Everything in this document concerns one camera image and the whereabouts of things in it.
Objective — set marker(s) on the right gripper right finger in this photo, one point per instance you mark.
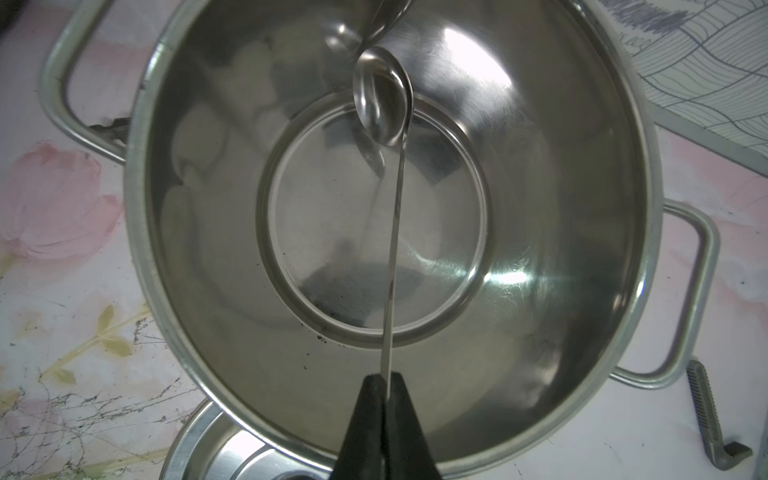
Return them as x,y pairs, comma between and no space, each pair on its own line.
407,455

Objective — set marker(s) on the stainless steel pot lid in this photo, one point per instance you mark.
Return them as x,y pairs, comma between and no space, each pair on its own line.
210,446

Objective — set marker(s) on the grey hex key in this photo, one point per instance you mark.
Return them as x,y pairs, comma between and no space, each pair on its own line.
722,456

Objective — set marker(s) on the stainless steel ladle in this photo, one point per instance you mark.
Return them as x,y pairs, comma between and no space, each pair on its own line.
384,102

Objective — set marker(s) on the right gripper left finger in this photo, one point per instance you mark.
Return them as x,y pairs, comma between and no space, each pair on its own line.
361,456

